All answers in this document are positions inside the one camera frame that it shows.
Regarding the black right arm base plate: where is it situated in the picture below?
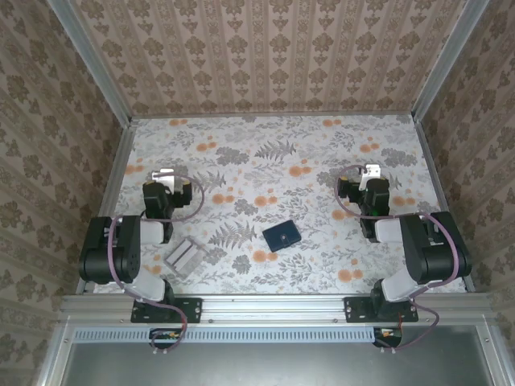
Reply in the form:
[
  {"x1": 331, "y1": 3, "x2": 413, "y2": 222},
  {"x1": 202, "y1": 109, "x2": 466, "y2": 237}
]
[{"x1": 344, "y1": 296, "x2": 420, "y2": 324}]

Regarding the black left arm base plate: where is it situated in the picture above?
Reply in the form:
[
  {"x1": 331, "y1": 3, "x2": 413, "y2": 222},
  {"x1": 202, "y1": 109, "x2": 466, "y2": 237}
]
[{"x1": 130, "y1": 296, "x2": 203, "y2": 324}]

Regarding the aluminium side frame rail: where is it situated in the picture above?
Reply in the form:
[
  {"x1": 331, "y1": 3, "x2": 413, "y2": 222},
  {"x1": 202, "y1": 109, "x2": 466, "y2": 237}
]
[
  {"x1": 75, "y1": 118, "x2": 138, "y2": 295},
  {"x1": 414, "y1": 117, "x2": 476, "y2": 293}
]

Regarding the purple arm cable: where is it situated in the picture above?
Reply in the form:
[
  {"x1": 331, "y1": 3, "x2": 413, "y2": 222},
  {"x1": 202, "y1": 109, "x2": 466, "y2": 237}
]
[
  {"x1": 105, "y1": 172, "x2": 207, "y2": 353},
  {"x1": 336, "y1": 164, "x2": 462, "y2": 354}
]

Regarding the aluminium front frame rail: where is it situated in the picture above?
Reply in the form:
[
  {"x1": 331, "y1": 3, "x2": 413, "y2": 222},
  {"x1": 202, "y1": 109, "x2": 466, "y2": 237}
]
[{"x1": 60, "y1": 293, "x2": 494, "y2": 323}]

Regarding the aluminium frame post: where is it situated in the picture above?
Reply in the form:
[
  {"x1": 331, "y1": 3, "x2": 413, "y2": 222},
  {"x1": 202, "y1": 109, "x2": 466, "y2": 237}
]
[
  {"x1": 411, "y1": 0, "x2": 494, "y2": 121},
  {"x1": 47, "y1": 0, "x2": 134, "y2": 124}
]

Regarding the navy blue card holder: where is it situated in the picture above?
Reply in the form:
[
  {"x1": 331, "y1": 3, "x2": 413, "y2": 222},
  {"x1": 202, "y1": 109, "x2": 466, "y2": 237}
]
[{"x1": 262, "y1": 220, "x2": 301, "y2": 254}]

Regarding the grey metal sheet panel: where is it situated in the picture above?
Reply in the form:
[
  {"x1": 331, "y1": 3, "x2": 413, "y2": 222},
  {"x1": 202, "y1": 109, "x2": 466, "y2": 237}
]
[{"x1": 38, "y1": 324, "x2": 512, "y2": 386}]

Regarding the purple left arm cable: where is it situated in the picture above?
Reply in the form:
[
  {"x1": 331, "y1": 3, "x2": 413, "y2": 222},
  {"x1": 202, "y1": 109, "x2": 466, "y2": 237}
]
[{"x1": 105, "y1": 172, "x2": 207, "y2": 353}]

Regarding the aluminium back frame rail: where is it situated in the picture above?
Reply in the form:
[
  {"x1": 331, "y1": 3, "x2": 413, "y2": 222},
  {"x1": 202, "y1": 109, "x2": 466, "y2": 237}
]
[{"x1": 130, "y1": 111, "x2": 416, "y2": 121}]

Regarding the white slotted cable duct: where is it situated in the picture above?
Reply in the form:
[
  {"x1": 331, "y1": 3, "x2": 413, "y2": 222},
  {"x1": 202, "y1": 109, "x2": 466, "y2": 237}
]
[{"x1": 74, "y1": 326, "x2": 377, "y2": 343}]

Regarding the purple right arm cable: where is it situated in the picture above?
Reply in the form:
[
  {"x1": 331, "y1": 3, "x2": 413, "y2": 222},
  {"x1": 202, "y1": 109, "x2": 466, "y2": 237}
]
[{"x1": 336, "y1": 164, "x2": 462, "y2": 354}]

